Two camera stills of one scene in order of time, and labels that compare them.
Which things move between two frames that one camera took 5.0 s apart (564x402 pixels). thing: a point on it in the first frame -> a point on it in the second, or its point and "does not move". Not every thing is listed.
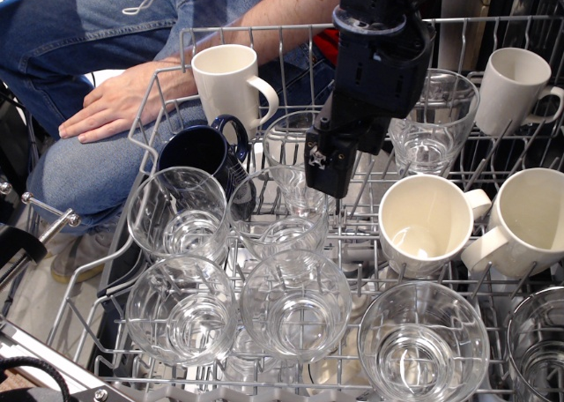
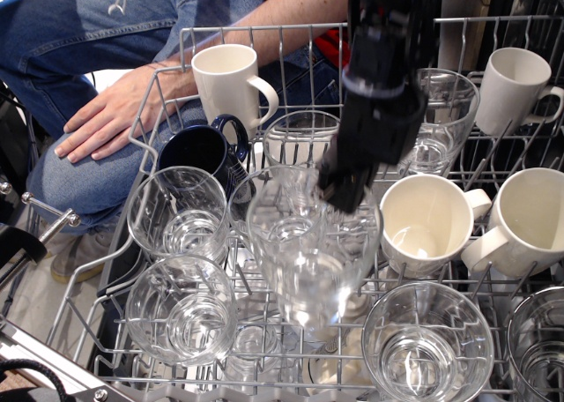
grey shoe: (79, 256) does not move
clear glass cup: (176, 211) does not move
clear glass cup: (296, 305) -> (315, 254)
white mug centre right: (425, 221) does not move
